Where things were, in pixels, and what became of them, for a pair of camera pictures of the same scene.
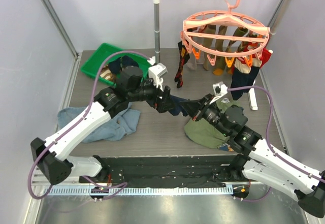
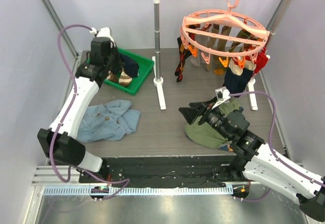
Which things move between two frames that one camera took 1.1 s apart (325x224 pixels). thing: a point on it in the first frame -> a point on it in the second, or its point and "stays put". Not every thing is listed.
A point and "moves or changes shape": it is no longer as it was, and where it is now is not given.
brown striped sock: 106,73 stays put
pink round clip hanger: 225,34 stays put
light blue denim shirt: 123,122 stays put
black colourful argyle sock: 184,58 moves or changes shape
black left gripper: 163,104 -> 115,49
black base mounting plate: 173,171 stays put
